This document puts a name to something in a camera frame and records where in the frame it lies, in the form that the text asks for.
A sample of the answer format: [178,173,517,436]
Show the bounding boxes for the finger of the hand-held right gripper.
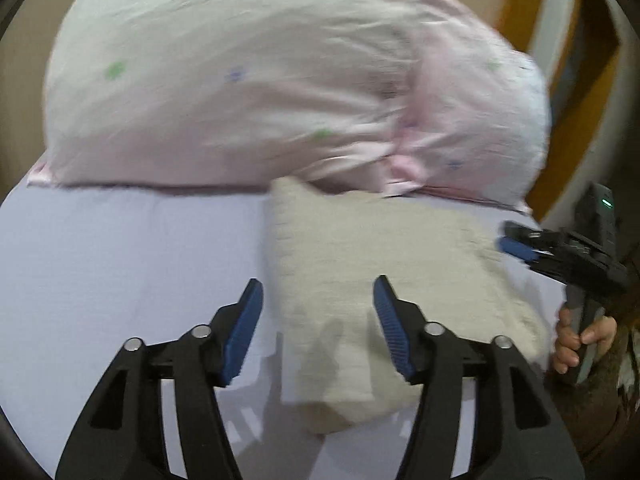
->
[498,220,551,264]

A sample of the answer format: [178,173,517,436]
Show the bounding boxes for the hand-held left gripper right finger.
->
[373,275,586,480]

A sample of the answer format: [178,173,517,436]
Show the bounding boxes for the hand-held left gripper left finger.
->
[55,278,265,480]

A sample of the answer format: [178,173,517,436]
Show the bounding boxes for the beige knitted garment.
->
[263,177,549,436]

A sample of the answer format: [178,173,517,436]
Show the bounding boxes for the person's brown sleeved forearm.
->
[544,310,640,471]

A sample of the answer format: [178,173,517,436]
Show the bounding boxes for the person's right hand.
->
[552,306,617,375]

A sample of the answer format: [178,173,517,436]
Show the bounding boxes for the pink floral pillow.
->
[27,0,552,213]

